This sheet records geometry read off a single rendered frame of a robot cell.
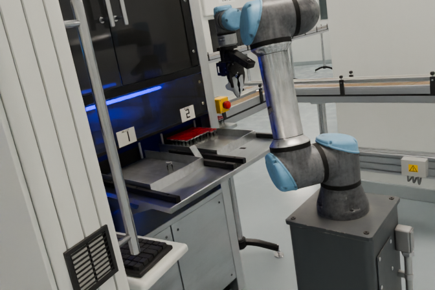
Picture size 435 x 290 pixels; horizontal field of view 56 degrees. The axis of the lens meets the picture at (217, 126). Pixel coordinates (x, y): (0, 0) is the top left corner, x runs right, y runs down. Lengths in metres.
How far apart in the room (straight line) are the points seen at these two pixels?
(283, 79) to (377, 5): 1.83
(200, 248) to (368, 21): 1.81
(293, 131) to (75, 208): 0.59
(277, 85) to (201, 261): 1.13
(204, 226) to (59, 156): 1.24
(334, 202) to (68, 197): 0.73
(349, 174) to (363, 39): 1.84
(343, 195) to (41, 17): 0.88
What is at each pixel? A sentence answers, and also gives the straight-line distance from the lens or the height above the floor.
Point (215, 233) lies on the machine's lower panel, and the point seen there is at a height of 0.40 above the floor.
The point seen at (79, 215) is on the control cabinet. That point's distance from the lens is 0.89.
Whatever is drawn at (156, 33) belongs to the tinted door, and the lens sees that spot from 1.73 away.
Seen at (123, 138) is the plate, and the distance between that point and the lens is 1.59.
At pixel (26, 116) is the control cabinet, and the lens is 0.80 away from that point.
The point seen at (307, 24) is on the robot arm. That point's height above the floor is 1.34.
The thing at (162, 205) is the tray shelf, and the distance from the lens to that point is 1.27.
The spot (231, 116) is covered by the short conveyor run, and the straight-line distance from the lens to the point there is 2.21.
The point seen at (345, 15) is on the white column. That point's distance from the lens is 2.97.
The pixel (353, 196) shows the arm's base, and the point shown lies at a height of 0.85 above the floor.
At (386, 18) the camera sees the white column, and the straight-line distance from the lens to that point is 2.88.
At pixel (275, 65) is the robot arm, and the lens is 1.12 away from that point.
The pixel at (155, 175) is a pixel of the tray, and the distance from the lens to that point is 1.52.
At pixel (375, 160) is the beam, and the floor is 0.51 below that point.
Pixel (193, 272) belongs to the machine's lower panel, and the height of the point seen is 0.29.
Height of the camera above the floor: 1.38
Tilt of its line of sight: 14 degrees down
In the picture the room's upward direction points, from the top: 9 degrees counter-clockwise
